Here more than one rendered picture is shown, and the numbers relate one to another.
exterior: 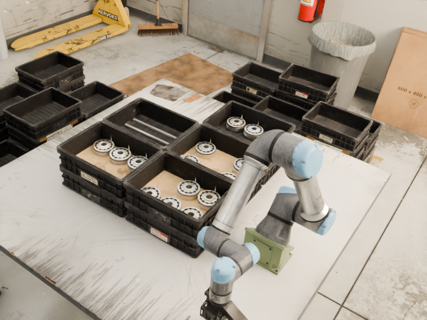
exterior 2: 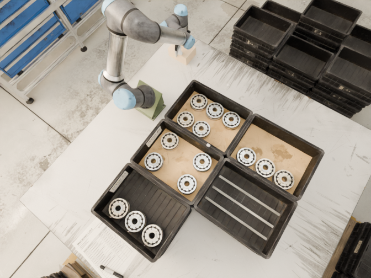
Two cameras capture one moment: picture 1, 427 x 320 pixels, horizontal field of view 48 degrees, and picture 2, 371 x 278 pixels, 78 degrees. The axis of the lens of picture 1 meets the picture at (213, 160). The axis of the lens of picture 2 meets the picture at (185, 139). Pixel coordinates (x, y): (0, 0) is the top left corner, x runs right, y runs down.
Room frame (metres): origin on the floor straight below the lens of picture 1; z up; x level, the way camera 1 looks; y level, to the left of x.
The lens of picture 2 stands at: (2.14, 0.13, 2.06)
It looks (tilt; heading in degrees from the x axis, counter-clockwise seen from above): 69 degrees down; 194
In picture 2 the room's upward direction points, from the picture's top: 10 degrees counter-clockwise
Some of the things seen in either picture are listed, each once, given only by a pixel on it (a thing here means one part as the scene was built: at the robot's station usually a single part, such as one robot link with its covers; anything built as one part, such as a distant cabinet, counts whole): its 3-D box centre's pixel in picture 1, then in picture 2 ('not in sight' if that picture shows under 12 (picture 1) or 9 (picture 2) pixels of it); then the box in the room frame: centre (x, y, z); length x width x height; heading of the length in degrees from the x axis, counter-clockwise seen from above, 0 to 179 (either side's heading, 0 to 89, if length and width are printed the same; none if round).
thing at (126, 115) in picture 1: (151, 131); (242, 205); (2.03, 0.33, 0.87); 0.40 x 0.30 x 0.11; 60
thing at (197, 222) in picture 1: (180, 185); (207, 115); (1.58, 0.13, 0.92); 0.40 x 0.30 x 0.02; 60
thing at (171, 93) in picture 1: (166, 91); not in sight; (2.74, 0.34, 0.71); 0.22 x 0.19 x 0.01; 59
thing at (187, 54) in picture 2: not in sight; (181, 51); (0.99, -0.08, 0.74); 0.16 x 0.12 x 0.07; 59
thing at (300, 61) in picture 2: not in sight; (295, 68); (0.76, 0.88, 0.31); 0.40 x 0.30 x 0.34; 59
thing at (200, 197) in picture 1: (209, 197); (185, 119); (1.58, 0.00, 0.86); 0.10 x 0.10 x 0.01
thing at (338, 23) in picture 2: not in sight; (318, 34); (0.42, 1.08, 0.37); 0.40 x 0.30 x 0.45; 59
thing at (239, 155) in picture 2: (138, 162); (246, 156); (1.78, 0.35, 0.86); 0.10 x 0.10 x 0.01
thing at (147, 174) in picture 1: (180, 193); (207, 119); (1.58, 0.13, 0.87); 0.40 x 0.30 x 0.11; 60
